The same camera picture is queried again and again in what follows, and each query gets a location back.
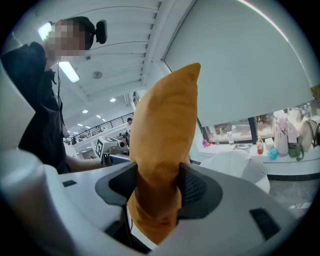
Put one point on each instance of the rectangular ceiling light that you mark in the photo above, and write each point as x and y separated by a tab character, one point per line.
69	72
45	31

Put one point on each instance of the white egg-shaped beanbag chair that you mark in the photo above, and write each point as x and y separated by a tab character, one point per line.
232	165

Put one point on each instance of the black head-worn camera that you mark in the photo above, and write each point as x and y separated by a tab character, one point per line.
101	31

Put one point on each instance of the small green bag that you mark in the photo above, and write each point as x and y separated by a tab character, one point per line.
295	151

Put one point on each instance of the clear water bottle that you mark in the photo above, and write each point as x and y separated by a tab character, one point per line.
230	140

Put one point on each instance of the round ceiling smoke detector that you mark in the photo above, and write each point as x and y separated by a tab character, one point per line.
97	75

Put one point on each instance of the purple toy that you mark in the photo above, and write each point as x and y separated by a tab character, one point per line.
206	143

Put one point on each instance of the white window ledge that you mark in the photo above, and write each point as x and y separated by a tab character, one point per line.
282	165

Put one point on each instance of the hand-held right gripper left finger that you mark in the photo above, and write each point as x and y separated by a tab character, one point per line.
82	200

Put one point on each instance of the pink backpack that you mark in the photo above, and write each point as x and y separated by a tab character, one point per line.
283	137

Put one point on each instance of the black balcony railing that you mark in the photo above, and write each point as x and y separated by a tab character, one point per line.
100	127

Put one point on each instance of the white tissue box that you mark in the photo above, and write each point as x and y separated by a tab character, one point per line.
269	143

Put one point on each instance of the person's black-clothed body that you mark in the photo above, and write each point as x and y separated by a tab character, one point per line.
37	112

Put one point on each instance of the white roller blind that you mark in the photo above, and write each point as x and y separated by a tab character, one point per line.
237	62

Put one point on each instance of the orange cushion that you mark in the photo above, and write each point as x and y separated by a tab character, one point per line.
165	120

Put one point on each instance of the dark printed book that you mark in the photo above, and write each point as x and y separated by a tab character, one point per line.
242	146

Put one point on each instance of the person's left forearm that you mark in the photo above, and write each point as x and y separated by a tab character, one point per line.
82	163

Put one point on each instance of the beige handbag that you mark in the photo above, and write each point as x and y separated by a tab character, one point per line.
307	135

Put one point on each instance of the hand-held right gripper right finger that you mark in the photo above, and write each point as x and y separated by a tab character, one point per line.
225	225

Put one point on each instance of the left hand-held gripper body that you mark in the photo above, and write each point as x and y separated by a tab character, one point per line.
101	147

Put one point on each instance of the person's head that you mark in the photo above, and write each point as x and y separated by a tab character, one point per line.
67	42

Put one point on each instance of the red drink bottle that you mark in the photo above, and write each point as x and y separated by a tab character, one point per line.
260	147

